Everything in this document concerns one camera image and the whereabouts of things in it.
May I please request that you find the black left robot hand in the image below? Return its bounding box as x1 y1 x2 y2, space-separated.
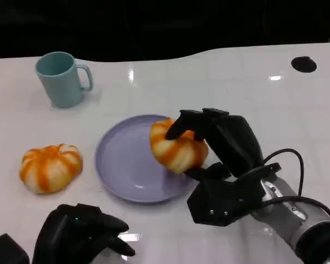
32 203 136 264

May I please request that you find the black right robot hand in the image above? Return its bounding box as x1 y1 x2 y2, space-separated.
164 108 265 181

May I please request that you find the orange white toy bread roll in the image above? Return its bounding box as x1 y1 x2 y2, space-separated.
149 118 210 174
19 143 84 195

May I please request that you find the lilac plate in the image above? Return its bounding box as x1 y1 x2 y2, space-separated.
95 114 203 204

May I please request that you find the black round table grommet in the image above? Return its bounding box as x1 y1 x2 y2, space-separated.
290 56 317 73

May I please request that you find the pale green mug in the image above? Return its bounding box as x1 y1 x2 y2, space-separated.
34 51 95 108

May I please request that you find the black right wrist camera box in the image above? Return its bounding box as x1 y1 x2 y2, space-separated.
186 162 282 227

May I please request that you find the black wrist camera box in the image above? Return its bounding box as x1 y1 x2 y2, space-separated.
0 233 31 264
186 162 282 227

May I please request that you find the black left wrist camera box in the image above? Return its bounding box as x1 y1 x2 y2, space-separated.
0 233 31 264

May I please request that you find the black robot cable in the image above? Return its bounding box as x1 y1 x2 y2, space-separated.
260 195 330 229
261 148 305 197

